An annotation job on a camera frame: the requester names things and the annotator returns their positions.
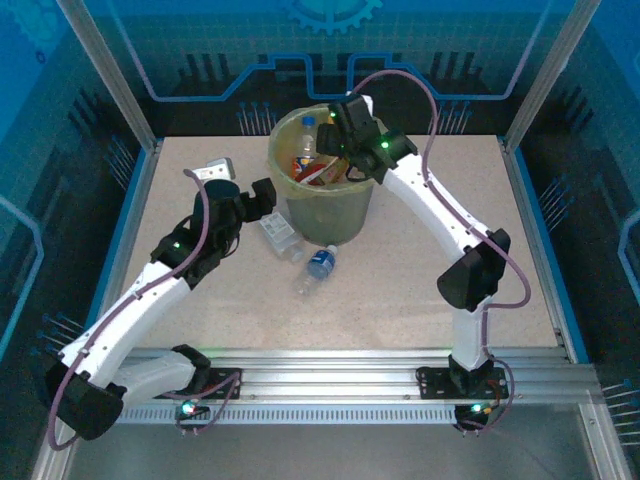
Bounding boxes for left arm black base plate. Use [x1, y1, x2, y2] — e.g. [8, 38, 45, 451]
[189, 366, 242, 400]

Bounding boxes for slotted grey cable duct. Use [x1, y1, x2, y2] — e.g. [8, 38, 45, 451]
[117, 405, 584, 426]

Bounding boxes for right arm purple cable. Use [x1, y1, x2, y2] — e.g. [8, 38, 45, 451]
[347, 71, 532, 435]

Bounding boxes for red cream label bottle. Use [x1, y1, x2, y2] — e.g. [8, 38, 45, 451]
[297, 154, 351, 187]

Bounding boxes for aluminium frame post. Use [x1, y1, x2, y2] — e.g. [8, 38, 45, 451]
[503, 0, 604, 151]
[54, 0, 164, 151]

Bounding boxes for yellow-green bin liner bag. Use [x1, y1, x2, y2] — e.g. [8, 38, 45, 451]
[268, 102, 396, 202]

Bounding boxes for blue label bottle white cap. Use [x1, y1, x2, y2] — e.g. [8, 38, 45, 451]
[292, 243, 340, 297]

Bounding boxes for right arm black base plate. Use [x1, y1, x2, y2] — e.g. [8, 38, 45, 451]
[415, 366, 511, 401]

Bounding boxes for aluminium lower frame beam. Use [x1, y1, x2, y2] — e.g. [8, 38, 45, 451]
[29, 434, 74, 480]
[579, 402, 632, 480]

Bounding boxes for green bin with bag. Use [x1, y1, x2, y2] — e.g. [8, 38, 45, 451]
[268, 102, 396, 247]

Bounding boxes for small lit controller board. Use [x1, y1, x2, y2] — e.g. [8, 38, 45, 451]
[174, 398, 211, 422]
[453, 399, 495, 427]

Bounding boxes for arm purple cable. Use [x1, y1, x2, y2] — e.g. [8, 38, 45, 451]
[45, 168, 246, 451]
[347, 71, 532, 435]

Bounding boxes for clear square bottle white label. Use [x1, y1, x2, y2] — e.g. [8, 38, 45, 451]
[258, 210, 306, 264]

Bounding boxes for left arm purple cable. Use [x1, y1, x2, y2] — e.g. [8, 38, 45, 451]
[45, 168, 246, 451]

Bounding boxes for aluminium mounting rail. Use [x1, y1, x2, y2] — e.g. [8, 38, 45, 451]
[62, 347, 604, 407]

